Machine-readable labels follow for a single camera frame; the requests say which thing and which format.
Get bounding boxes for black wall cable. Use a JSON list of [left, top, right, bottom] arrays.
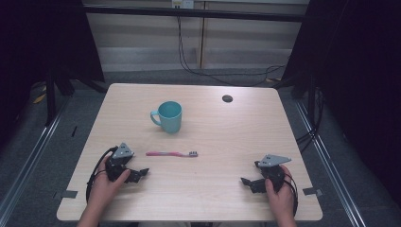
[[175, 15, 287, 87]]

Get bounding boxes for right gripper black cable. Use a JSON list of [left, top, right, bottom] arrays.
[[283, 172, 300, 218]]

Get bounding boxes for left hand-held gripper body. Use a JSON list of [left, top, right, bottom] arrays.
[[104, 142, 135, 183]]

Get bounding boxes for black horizontal metal bar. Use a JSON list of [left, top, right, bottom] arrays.
[[82, 5, 305, 24]]

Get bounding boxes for pink toothbrush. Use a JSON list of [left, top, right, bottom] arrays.
[[145, 150, 199, 158]]

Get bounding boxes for person's right hand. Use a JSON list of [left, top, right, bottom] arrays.
[[264, 165, 298, 216]]

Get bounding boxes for black metal stand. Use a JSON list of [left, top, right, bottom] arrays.
[[44, 69, 76, 128], [290, 71, 319, 128]]

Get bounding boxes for yellow floor scrap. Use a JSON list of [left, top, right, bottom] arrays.
[[31, 92, 47, 105]]

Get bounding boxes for black floor cables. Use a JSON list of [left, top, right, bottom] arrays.
[[295, 88, 326, 153]]

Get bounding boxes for silver floor rail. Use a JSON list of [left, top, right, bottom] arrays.
[[0, 99, 70, 222], [294, 99, 367, 227]]

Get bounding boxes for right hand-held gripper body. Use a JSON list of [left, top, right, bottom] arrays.
[[253, 153, 293, 193]]

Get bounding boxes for teal cup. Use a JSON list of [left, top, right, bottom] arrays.
[[149, 100, 183, 134]]

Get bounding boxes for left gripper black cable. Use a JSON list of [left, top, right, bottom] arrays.
[[85, 146, 120, 203]]

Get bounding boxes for black curtain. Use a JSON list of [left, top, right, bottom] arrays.
[[0, 0, 106, 149], [281, 0, 401, 198]]

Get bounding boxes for person's left hand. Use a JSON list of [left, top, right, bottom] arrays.
[[89, 162, 131, 208]]

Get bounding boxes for grey tape strip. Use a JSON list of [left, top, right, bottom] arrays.
[[302, 186, 323, 198], [52, 189, 79, 201]]

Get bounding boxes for white wall power outlet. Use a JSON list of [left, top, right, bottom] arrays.
[[171, 0, 195, 9]]

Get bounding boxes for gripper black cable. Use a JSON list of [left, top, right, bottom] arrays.
[[85, 146, 120, 203], [283, 172, 300, 218]]

